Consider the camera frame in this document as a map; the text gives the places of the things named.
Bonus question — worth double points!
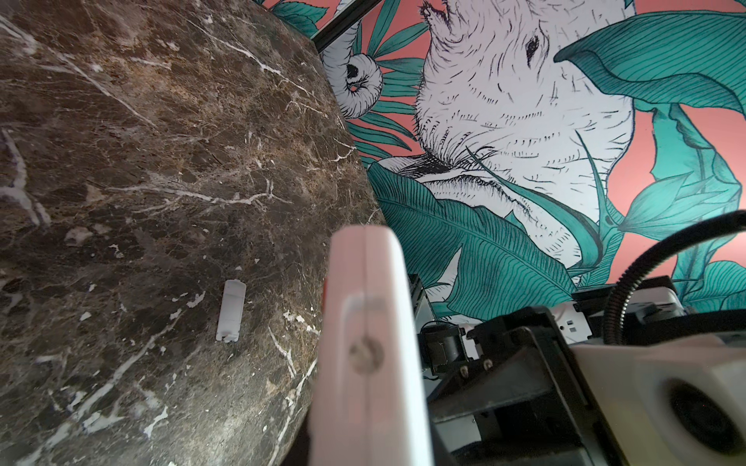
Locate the white remote control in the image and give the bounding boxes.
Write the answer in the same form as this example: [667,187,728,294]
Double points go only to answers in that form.
[308,225,434,465]

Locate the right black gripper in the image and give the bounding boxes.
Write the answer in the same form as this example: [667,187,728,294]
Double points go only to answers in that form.
[425,307,618,465]

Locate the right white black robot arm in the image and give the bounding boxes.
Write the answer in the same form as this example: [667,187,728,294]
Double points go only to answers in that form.
[419,277,745,465]

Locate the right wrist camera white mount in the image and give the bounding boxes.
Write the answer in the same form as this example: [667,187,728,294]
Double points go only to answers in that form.
[571,334,745,465]

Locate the black right camera cable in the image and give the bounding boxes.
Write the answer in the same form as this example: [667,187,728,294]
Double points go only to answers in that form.
[602,209,746,346]

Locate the right black frame post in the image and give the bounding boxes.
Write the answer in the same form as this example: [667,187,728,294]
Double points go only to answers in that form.
[312,0,382,54]

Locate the white battery cover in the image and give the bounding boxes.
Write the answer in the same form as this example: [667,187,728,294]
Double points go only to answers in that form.
[216,280,247,343]

